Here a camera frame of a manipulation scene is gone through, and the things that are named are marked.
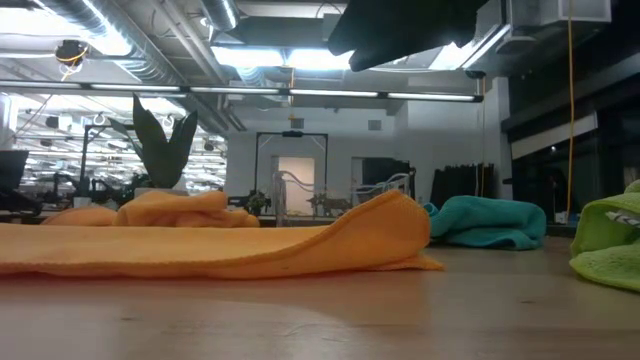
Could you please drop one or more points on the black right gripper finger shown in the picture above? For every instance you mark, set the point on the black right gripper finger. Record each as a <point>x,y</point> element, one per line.
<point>415,30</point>
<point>352,27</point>

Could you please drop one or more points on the orange microfiber towel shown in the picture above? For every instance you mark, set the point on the orange microfiber towel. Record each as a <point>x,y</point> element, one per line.
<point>200,250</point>
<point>175,210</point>

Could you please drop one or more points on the teal microfiber towel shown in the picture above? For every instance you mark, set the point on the teal microfiber towel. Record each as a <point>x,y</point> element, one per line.
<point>490,220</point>

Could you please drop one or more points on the lime green microfiber towel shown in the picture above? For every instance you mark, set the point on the lime green microfiber towel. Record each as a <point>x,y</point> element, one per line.
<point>605,240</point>

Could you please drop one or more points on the bright ceiling light panel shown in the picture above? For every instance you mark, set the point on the bright ceiling light panel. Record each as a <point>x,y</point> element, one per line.
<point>250,56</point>

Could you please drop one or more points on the white ceiling air unit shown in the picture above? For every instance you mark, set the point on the white ceiling air unit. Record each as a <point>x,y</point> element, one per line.
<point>560,10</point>

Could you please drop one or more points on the clear plastic bin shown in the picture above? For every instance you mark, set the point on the clear plastic bin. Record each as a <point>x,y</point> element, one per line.
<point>400,182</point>

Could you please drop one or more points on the black curtain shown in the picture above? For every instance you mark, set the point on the black curtain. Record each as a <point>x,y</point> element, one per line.
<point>460,185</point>

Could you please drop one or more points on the small background plant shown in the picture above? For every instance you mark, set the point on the small background plant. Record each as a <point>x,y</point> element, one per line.
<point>257,201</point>

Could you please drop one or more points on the long ceiling light tube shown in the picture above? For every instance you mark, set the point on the long ceiling light tube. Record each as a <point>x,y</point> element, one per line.
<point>150,88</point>

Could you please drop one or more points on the green plant in white pot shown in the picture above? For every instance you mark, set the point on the green plant in white pot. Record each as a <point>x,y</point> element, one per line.
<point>160,155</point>

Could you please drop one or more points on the black background stand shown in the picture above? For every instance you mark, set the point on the black background stand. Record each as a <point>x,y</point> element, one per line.
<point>83,160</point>

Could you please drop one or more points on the black monitor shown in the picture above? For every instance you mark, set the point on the black monitor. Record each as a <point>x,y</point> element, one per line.
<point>12,167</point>

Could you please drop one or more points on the black gantry frame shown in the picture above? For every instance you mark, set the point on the black gantry frame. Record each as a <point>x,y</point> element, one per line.
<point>292,134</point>

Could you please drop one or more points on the round metal ceiling duct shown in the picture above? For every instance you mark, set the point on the round metal ceiling duct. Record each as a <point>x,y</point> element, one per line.
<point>220,12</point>

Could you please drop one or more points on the black aluminium table frame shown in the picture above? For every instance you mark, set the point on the black aluminium table frame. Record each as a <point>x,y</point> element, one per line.
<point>559,230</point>

